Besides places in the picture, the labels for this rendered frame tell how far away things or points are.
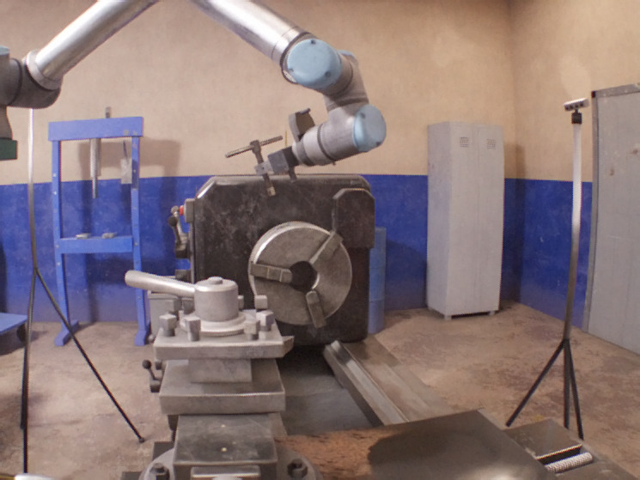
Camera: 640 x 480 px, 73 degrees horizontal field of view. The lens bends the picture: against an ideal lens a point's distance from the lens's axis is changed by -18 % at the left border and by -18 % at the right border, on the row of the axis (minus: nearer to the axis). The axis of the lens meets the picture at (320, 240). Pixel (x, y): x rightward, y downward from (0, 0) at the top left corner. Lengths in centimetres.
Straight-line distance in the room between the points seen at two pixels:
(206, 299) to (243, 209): 78
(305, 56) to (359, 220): 65
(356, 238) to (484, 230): 353
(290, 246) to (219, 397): 66
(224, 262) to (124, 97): 355
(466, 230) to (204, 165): 245
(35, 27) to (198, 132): 201
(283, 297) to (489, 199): 381
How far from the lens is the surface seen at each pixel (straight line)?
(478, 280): 497
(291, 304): 128
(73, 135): 438
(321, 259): 125
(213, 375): 70
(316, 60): 92
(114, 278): 490
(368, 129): 102
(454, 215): 474
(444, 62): 542
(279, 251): 125
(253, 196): 144
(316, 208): 147
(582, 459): 94
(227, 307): 68
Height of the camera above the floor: 134
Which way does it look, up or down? 7 degrees down
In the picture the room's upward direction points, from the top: straight up
